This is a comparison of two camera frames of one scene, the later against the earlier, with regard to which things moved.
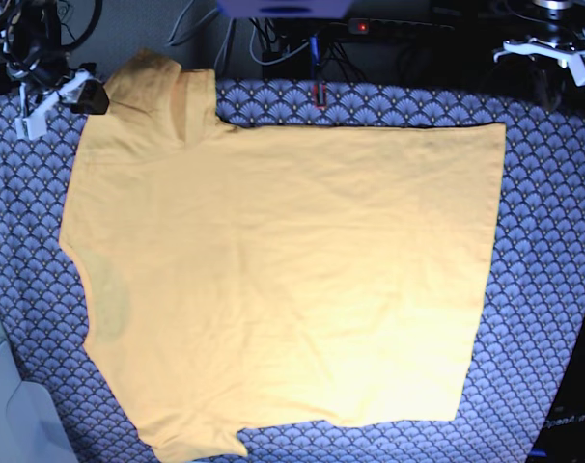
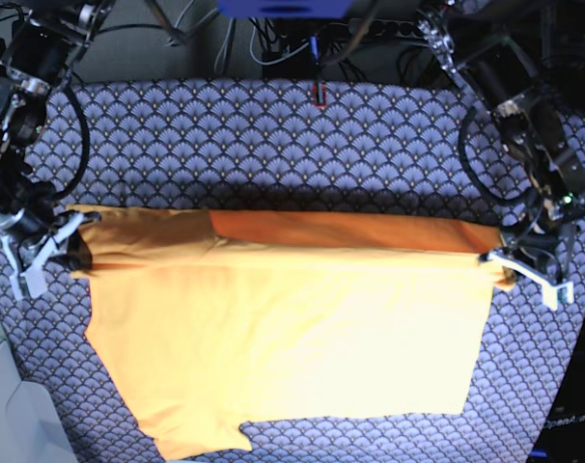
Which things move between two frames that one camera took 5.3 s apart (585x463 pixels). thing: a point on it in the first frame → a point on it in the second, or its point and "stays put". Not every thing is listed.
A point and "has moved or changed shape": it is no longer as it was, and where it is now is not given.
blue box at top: x=286 y=9 stays put
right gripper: x=567 y=55 → x=559 y=210
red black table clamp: x=320 y=95 stays put
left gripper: x=48 y=69 → x=40 y=223
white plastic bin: x=18 y=424 stays put
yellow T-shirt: x=235 y=278 has moved or changed shape
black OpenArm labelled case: x=577 y=403 stays put
